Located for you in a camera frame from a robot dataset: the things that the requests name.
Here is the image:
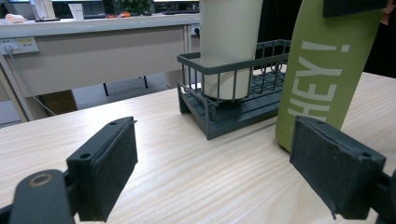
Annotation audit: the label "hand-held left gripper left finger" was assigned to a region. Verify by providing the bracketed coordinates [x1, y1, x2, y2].
[65, 116, 139, 223]

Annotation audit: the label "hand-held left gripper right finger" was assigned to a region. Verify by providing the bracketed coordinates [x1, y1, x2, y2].
[289, 115, 388, 221]

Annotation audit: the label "green bottle with white cap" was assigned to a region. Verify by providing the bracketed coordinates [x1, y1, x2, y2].
[275, 0, 385, 154]

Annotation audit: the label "dark wire basket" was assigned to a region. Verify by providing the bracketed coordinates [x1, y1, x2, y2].
[176, 38, 293, 141]

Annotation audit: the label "white tumbler with lid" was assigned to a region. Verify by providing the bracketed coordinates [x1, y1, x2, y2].
[198, 0, 264, 102]

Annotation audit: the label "black chair legs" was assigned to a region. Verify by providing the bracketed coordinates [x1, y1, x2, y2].
[102, 75, 149, 97]

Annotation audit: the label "beige desk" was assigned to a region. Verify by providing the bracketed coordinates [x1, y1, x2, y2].
[0, 13, 202, 123]

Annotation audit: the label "orange object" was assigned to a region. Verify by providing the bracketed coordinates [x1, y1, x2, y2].
[106, 10, 133, 20]

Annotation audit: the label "dark monitor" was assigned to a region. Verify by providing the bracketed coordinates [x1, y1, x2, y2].
[151, 0, 201, 16]
[50, 0, 107, 21]

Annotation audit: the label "white card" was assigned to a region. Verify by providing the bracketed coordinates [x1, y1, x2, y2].
[67, 3, 85, 21]

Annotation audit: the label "green plant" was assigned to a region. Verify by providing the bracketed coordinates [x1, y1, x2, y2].
[112, 0, 154, 15]

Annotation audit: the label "pale pink bundle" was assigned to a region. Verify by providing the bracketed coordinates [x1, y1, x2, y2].
[4, 13, 26, 24]

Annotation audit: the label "white cable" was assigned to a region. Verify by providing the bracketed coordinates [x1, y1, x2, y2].
[4, 46, 59, 118]

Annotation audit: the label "wall socket with white plug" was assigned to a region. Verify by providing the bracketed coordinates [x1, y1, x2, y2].
[0, 36, 40, 56]

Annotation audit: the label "wall socket with black plugs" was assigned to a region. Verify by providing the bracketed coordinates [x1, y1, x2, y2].
[191, 23, 202, 40]

